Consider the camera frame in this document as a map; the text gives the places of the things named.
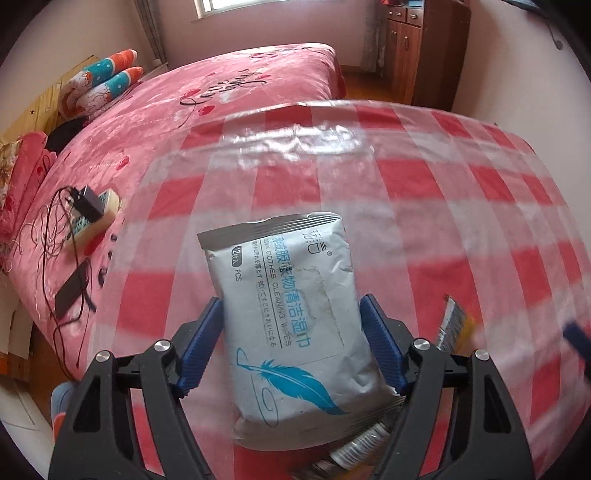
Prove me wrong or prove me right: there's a pink folded quilt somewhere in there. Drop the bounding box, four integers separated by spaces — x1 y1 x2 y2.
0 131 58 236

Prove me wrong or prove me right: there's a black phone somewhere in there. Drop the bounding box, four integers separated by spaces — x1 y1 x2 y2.
54 263 90 319

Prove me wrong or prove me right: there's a white wet wipes pack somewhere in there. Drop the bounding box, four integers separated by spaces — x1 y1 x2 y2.
197 211 404 450

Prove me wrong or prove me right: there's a dark cloth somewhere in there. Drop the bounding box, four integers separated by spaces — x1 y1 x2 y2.
46 119 88 152

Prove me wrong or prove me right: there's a yellow snack packet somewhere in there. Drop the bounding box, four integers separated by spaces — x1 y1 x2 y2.
434 295 478 354

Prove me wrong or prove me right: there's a grey checked curtain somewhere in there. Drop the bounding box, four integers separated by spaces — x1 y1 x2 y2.
134 0 169 65

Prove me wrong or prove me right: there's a brown wooden cabinet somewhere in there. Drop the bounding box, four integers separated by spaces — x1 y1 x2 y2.
383 0 472 109

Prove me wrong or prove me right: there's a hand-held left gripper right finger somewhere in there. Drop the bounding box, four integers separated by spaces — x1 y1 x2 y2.
359 293 532 480

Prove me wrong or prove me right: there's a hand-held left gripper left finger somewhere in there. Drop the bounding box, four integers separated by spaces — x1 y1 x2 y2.
48 296 227 480

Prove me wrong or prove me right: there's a cardboard box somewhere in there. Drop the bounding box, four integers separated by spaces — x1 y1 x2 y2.
0 300 35 384

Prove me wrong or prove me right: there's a black charger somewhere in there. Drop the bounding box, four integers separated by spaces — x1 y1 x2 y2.
65 185 107 217

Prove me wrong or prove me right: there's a cream power strip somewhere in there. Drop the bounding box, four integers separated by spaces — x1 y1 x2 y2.
65 189 122 250

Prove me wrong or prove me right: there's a patterned hanging curtain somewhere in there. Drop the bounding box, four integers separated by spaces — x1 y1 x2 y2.
362 0 389 75

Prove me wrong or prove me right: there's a wooden headboard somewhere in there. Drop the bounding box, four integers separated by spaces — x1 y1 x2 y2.
0 55 100 139

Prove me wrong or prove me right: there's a cream floral pillow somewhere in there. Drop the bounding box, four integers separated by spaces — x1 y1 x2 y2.
0 138 24 208

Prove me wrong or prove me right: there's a cartoon print pillow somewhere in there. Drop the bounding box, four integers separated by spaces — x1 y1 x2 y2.
60 67 144 118
65 48 138 100

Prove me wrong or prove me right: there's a red checked plastic tablecloth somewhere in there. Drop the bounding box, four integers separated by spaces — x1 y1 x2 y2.
99 99 575 480

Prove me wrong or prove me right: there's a window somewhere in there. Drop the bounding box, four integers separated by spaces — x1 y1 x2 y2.
191 0 370 21

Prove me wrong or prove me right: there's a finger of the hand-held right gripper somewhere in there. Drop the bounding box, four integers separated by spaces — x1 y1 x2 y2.
563 320 591 357

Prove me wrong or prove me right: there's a black cable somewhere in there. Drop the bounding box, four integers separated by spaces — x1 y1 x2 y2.
39 185 98 379

